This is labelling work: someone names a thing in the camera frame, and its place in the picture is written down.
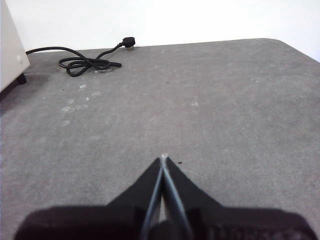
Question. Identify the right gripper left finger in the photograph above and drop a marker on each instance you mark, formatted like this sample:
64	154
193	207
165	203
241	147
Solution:
112	220

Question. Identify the cream Toshiba toaster oven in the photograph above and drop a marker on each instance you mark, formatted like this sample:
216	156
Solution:
10	57

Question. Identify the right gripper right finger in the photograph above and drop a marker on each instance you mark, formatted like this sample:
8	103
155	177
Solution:
225	222

